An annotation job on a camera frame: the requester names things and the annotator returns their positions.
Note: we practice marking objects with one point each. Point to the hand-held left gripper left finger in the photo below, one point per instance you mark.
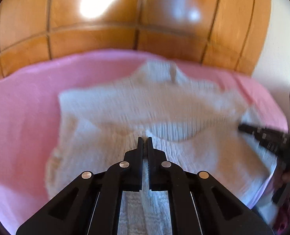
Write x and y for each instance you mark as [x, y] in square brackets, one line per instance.
[140, 156]

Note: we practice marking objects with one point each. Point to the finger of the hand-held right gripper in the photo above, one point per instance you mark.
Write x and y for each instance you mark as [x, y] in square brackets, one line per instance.
[262, 134]

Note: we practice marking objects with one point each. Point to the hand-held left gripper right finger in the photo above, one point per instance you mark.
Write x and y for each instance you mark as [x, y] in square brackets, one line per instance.
[150, 156]

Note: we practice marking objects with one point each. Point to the white knit sweater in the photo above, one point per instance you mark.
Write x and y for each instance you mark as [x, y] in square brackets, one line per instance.
[110, 107]

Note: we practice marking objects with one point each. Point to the white bed sheet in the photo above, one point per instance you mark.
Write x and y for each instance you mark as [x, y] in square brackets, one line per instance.
[264, 210]

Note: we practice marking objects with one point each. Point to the person's pink patterned clothing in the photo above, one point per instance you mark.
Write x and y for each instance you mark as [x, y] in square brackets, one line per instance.
[285, 216]

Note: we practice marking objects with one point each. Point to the wooden wardrobe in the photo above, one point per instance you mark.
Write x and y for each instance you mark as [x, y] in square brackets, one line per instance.
[110, 41]

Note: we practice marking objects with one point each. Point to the pink blanket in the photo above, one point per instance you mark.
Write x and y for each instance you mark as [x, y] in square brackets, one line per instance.
[25, 102]

